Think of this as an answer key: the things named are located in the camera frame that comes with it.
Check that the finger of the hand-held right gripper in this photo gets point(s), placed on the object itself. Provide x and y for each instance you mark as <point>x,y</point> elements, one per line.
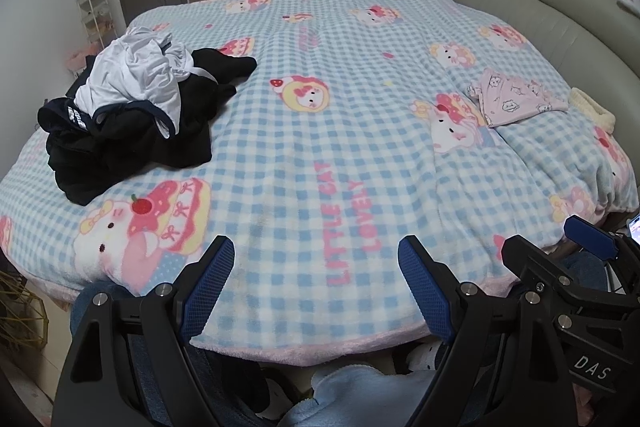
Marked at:
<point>590,237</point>
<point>540,267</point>

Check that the navy garment with white print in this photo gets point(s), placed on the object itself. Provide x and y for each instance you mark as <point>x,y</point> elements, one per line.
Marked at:
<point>65,114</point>

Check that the black garment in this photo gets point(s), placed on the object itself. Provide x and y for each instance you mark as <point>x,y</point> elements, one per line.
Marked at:
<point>165,137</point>

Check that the pink patterned garment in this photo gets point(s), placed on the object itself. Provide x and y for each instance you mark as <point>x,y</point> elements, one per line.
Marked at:
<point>510,99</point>

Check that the light blue fleece cloth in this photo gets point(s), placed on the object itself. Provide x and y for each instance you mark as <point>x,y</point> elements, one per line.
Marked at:
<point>350,392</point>

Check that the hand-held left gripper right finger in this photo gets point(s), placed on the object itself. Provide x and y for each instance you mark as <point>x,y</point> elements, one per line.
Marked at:
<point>425,287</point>

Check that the white shirt with navy trim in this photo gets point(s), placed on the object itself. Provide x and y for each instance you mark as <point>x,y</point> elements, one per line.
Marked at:
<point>130,77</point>

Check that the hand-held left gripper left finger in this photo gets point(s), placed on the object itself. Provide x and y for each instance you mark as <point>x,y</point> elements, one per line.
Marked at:
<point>210,287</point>

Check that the checkered cartoon printed blanket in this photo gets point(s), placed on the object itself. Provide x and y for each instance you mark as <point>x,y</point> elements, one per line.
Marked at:
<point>340,107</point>

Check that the smartphone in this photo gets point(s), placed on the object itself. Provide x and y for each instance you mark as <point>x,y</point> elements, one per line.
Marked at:
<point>635,229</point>

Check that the cream folded cloth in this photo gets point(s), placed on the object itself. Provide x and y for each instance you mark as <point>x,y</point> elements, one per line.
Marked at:
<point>595,109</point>

